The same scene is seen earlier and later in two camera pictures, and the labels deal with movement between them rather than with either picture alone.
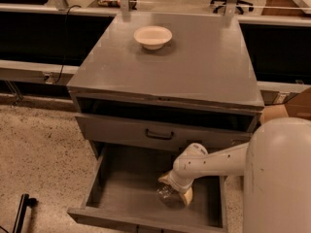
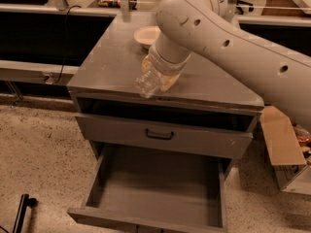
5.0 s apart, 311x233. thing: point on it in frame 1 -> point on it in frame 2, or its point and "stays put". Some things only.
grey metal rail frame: x=55 y=73 stays put
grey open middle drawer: x=122 y=194 stays put
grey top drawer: x=154 y=134 stays put
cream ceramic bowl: x=153 y=38 stays put
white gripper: x=179 y=185 -> x=165 y=65
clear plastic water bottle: x=169 y=195 -> x=148 y=83
